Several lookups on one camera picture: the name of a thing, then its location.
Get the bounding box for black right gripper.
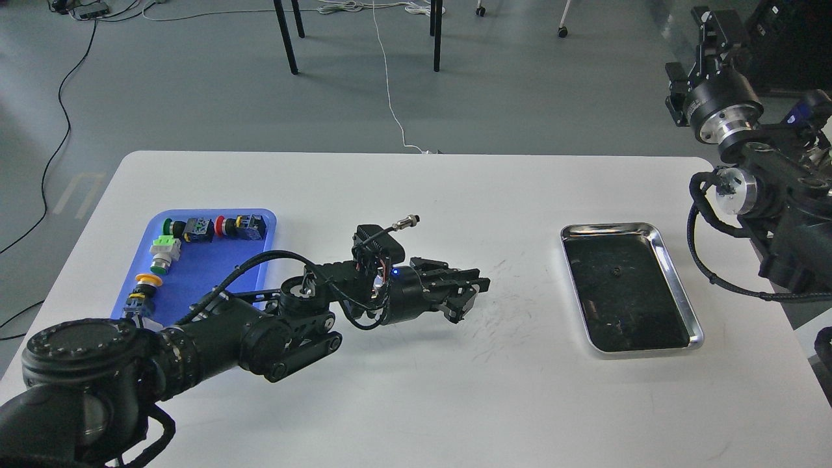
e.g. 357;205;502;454
664;6;763;145

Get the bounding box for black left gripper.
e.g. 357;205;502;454
381;257;491;326

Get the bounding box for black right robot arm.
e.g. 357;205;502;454
665;6;831;304

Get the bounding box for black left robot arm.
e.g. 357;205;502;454
2;215;490;467

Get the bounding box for silver metal tray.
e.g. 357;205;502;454
560;222;705;359

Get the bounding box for blue plastic tray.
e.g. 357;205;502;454
110;208;278;329

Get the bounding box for black cabinet on floor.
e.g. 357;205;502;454
743;1;831;96

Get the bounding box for red emergency stop button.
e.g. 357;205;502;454
214;215;239;238

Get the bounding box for black table legs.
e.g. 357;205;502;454
273;0;444;75

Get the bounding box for green white indicator button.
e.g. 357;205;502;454
149;235;181;276

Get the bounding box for yellow mushroom push button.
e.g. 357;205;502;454
122;273;163;320

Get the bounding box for white cable on floor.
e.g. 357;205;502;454
316;0;447;155

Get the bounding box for green push button switch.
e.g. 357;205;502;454
161;217;216;242

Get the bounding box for black cable on floor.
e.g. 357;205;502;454
0;0;157;342

